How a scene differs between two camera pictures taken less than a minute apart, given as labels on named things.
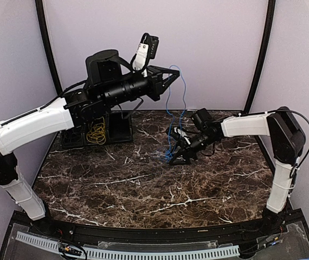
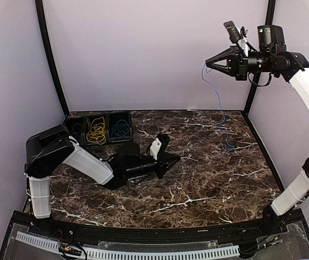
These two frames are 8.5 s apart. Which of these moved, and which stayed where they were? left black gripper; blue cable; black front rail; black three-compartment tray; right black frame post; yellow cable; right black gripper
Moved: blue cable; left black gripper; right black gripper
Stayed: yellow cable; black front rail; black three-compartment tray; right black frame post
